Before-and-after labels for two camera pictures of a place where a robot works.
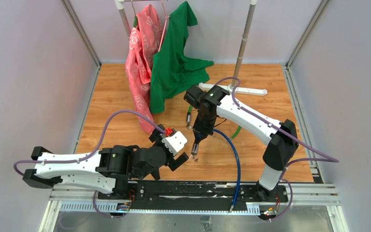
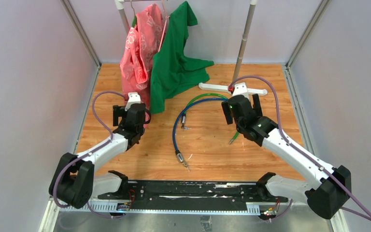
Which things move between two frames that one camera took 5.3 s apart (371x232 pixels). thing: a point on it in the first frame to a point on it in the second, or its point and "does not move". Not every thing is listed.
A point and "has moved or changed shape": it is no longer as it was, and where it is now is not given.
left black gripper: x=175 y=164 to x=117 y=113
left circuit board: x=125 y=206 does not move
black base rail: x=156 y=194 does not move
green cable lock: x=189 y=125 has moved or changed shape
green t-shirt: x=171 y=68 does not move
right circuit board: x=268 y=214 does not move
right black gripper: x=203 y=131 to x=257 y=105
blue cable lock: x=235 y=200 has moved or changed shape
